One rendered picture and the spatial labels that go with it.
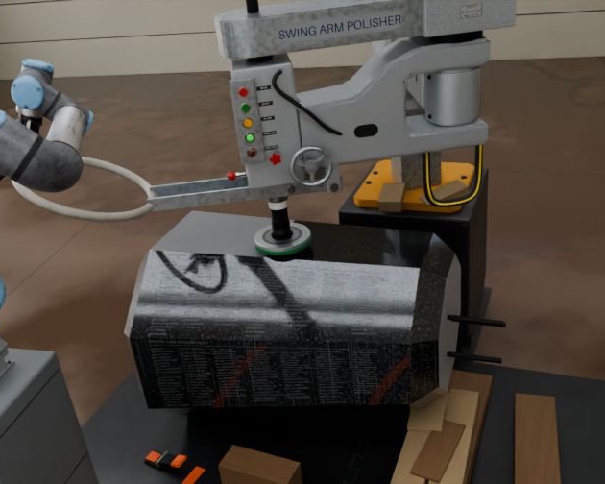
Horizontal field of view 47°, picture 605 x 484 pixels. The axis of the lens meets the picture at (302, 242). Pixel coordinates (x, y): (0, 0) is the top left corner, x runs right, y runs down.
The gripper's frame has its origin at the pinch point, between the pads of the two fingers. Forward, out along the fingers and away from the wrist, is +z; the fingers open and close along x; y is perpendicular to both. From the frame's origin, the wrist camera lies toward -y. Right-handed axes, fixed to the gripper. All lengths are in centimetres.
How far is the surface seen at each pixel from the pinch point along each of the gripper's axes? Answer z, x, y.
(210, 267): 28, 67, 23
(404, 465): 64, 111, 108
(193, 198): -1, 52, 23
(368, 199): 5, 151, 12
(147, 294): 46, 50, 11
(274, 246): 10, 79, 40
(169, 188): 2, 50, 9
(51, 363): 48, 3, 41
